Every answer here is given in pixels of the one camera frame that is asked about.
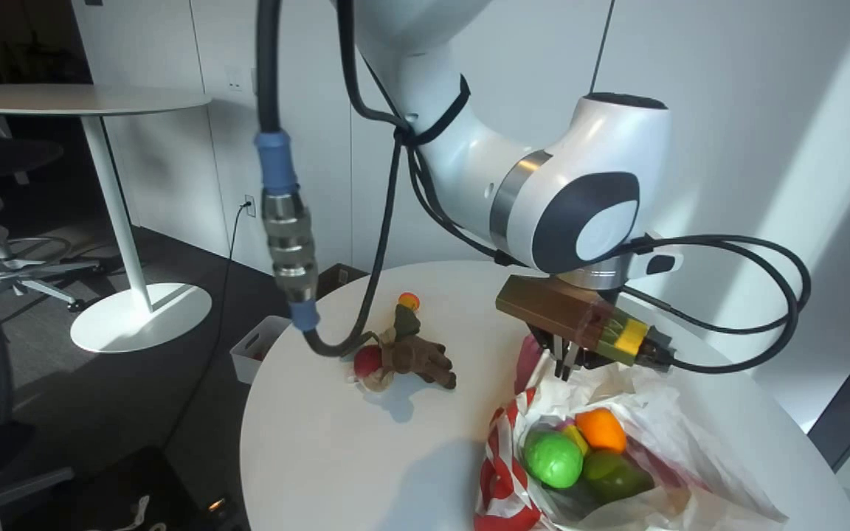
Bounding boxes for wall outlet with cable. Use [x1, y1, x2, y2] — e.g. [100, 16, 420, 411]
[224, 194, 260, 263]

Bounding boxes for brown reindeer plush toy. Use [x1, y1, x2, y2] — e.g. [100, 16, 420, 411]
[352, 302, 461, 395]

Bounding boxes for bright green toy ball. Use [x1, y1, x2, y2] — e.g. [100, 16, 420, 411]
[520, 429, 588, 494]

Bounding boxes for white round pedestal side table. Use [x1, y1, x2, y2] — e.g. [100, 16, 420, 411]
[0, 84, 218, 358]

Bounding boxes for white red plastic bag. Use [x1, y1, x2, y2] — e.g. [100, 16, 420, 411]
[469, 334, 795, 531]

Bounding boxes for thick cable with blue connector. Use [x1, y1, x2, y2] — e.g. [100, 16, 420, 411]
[250, 0, 389, 359]

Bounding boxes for black office chair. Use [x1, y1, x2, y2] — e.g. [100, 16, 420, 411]
[0, 135, 106, 342]

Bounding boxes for dark green toy fruit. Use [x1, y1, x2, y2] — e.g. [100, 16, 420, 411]
[581, 449, 659, 505]

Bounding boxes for orange toy fruit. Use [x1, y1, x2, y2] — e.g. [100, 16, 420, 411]
[573, 404, 634, 458]

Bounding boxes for thin black arm cables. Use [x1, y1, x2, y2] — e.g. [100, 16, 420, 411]
[333, 0, 815, 379]

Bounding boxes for dark equipment with orange light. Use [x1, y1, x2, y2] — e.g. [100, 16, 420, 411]
[80, 446, 250, 531]

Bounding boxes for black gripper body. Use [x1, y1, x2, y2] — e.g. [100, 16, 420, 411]
[531, 327, 601, 371]

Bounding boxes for white bin on floor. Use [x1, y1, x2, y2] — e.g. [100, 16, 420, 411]
[227, 312, 294, 386]

